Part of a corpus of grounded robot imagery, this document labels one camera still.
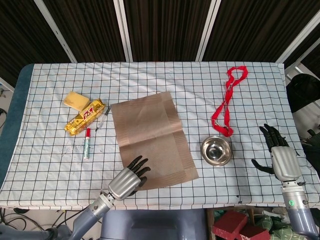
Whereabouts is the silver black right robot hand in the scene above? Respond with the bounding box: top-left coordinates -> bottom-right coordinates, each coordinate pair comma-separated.
251,123 -> 303,182

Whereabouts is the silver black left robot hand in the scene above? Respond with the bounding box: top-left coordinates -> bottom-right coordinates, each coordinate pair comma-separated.
107,155 -> 152,202

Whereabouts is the brown woven placemat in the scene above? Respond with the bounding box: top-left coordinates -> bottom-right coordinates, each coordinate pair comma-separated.
110,91 -> 200,191

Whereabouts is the metal bowl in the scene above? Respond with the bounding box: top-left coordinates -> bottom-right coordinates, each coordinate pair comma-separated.
200,135 -> 233,168

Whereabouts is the grey-blue robot torso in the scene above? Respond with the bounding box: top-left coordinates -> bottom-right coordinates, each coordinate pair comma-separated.
100,209 -> 208,240

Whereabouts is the red-capped whiteboard marker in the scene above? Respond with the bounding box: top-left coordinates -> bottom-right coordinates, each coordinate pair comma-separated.
83,127 -> 92,161

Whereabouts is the green patterned cloth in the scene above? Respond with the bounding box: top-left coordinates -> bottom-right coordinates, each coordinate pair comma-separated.
259,212 -> 293,240

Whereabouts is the clear pen with black cap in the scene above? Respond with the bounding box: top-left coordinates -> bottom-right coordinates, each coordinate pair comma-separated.
94,106 -> 112,132

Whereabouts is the black bag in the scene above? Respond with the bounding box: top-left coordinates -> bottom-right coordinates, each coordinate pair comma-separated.
286,73 -> 320,113

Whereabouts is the gold biscuit packet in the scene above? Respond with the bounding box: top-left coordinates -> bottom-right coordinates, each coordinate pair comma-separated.
63,98 -> 107,137

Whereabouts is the red box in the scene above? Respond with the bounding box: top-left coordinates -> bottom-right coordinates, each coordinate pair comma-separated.
212,210 -> 271,240

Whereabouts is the yellow sponge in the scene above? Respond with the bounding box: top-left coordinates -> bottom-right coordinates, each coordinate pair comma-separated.
63,91 -> 90,112

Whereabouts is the white black-checked tablecloth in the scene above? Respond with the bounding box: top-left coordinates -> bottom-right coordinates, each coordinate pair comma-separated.
0,61 -> 320,210

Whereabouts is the red ribbon lanyard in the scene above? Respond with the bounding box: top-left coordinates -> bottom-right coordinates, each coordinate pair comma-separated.
211,65 -> 250,138

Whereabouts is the white metal frame post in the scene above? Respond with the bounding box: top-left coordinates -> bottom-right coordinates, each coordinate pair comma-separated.
196,0 -> 222,62
112,0 -> 133,62
33,0 -> 77,63
276,17 -> 320,65

